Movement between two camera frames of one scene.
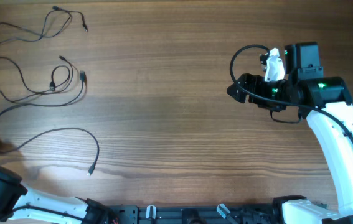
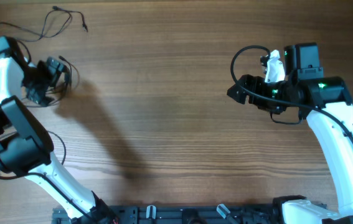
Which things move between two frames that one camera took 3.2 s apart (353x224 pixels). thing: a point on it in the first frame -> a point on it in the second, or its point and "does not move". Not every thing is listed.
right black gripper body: [250, 88] does not move
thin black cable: [56, 9] does not move
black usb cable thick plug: [83, 81] -> [63, 145]
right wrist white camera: [274, 70] does not move
